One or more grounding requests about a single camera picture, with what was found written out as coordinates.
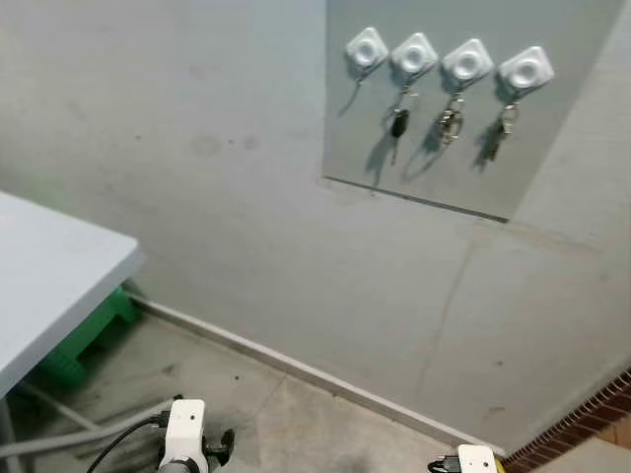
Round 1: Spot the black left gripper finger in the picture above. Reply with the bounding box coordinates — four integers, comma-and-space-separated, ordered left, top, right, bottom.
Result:
203, 428, 237, 467

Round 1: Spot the white baseboard strip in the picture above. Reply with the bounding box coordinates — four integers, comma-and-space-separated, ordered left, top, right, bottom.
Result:
126, 294, 506, 458

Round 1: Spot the white plastic pipe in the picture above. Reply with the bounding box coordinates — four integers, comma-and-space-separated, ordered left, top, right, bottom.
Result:
0, 398, 176, 460

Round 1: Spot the green plastic stool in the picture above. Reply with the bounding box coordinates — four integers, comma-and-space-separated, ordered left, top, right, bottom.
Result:
37, 284, 140, 388

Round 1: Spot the white plastic table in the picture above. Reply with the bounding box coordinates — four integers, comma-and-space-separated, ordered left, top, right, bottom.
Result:
0, 191, 148, 398

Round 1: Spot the silver carabiner key bunch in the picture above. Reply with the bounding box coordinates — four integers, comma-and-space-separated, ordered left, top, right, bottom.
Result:
438, 94, 466, 147

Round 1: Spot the black car key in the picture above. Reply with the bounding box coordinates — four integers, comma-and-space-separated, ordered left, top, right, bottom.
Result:
389, 87, 419, 167

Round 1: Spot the brass key bunch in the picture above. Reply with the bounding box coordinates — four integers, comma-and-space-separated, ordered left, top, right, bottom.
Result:
490, 102, 520, 163

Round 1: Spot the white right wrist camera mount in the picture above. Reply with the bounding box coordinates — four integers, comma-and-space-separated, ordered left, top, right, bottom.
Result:
456, 444, 498, 473

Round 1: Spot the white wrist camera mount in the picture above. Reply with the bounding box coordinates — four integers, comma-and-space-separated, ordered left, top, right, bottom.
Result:
158, 398, 207, 472
456, 444, 498, 473

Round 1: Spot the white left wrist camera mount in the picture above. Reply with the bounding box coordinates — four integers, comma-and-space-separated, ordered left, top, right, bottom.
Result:
158, 398, 207, 472

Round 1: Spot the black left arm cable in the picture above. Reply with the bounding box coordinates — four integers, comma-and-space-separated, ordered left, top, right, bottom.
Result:
86, 414, 165, 473

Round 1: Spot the white square wall hook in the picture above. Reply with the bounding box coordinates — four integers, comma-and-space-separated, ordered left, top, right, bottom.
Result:
390, 33, 440, 82
497, 45, 555, 98
344, 27, 389, 76
441, 38, 494, 90

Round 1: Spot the grey wall panel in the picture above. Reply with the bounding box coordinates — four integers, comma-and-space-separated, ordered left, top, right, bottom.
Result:
322, 0, 629, 223

